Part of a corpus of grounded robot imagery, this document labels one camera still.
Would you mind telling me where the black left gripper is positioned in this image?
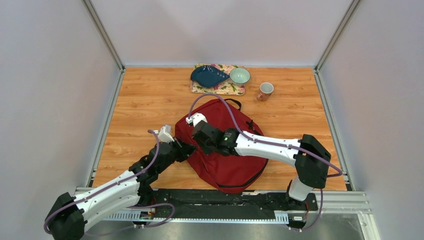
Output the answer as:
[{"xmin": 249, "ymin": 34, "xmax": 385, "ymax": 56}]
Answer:
[{"xmin": 157, "ymin": 136, "xmax": 198, "ymax": 174}]

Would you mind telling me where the red student backpack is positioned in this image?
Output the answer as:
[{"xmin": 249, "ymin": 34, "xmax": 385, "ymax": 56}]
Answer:
[{"xmin": 175, "ymin": 99, "xmax": 269, "ymax": 194}]

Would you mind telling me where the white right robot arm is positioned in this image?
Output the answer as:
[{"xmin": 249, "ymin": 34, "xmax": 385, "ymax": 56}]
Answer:
[{"xmin": 192, "ymin": 120, "xmax": 331, "ymax": 210}]

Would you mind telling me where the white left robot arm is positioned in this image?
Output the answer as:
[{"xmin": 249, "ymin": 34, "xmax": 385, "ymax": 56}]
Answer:
[{"xmin": 43, "ymin": 138, "xmax": 198, "ymax": 240}]

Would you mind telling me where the floral rectangular tray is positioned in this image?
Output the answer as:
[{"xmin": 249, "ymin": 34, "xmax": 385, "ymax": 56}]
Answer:
[{"xmin": 189, "ymin": 63, "xmax": 246, "ymax": 96}]

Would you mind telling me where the dark blue leaf plate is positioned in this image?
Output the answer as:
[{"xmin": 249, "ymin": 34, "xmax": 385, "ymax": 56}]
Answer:
[{"xmin": 190, "ymin": 65, "xmax": 230, "ymax": 88}]

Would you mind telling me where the pale green ceramic bowl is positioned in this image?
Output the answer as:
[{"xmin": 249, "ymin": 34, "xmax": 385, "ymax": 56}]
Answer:
[{"xmin": 229, "ymin": 67, "xmax": 251, "ymax": 85}]

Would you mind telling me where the pink patterned mug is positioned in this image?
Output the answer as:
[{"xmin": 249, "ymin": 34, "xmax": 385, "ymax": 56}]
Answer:
[{"xmin": 256, "ymin": 82, "xmax": 275, "ymax": 102}]

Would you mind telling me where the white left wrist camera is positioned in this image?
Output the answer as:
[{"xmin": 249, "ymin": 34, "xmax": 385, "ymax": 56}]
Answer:
[{"xmin": 153, "ymin": 124, "xmax": 175, "ymax": 143}]

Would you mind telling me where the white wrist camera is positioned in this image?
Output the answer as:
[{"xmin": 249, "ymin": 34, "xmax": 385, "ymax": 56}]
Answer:
[
  {"xmin": 185, "ymin": 113, "xmax": 208, "ymax": 127},
  {"xmin": 153, "ymin": 124, "xmax": 175, "ymax": 143}
]

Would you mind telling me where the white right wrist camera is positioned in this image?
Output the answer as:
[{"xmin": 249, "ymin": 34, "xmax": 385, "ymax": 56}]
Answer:
[{"xmin": 185, "ymin": 113, "xmax": 208, "ymax": 127}]

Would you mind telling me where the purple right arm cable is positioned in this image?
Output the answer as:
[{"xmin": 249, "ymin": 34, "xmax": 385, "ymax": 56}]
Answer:
[{"xmin": 188, "ymin": 93, "xmax": 344, "ymax": 232}]

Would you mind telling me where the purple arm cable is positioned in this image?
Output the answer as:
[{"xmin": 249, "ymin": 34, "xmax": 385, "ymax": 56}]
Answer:
[
  {"xmin": 43, "ymin": 129, "xmax": 175, "ymax": 238},
  {"xmin": 188, "ymin": 93, "xmax": 344, "ymax": 232}
]

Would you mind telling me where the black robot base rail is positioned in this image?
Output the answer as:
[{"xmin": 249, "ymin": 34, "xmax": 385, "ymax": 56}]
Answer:
[{"xmin": 138, "ymin": 188, "xmax": 319, "ymax": 228}]

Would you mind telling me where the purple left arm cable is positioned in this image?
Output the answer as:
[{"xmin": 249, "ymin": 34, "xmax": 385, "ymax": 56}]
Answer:
[{"xmin": 43, "ymin": 129, "xmax": 175, "ymax": 238}]

